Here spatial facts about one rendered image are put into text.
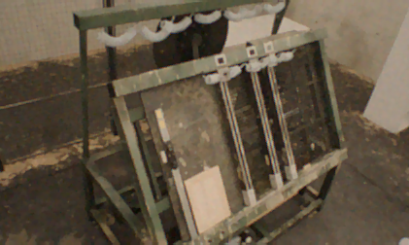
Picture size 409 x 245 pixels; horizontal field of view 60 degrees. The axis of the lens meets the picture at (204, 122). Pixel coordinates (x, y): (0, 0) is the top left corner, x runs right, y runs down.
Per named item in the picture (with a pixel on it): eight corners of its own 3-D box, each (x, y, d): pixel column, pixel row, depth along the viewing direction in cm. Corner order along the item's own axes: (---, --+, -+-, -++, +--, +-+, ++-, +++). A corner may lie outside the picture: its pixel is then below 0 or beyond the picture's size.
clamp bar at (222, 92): (243, 205, 281) (265, 211, 262) (205, 58, 262) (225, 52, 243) (252, 200, 287) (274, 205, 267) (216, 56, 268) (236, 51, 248)
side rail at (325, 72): (331, 149, 361) (341, 149, 352) (309, 42, 343) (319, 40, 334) (335, 146, 365) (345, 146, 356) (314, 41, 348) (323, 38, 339)
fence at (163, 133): (188, 238, 251) (191, 240, 247) (152, 110, 236) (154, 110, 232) (194, 235, 254) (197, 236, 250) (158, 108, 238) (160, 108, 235)
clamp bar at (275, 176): (270, 189, 299) (292, 192, 280) (237, 51, 280) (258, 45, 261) (278, 184, 305) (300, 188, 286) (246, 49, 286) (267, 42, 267)
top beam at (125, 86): (110, 98, 219) (117, 97, 211) (105, 83, 217) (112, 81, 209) (319, 39, 343) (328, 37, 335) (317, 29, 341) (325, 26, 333)
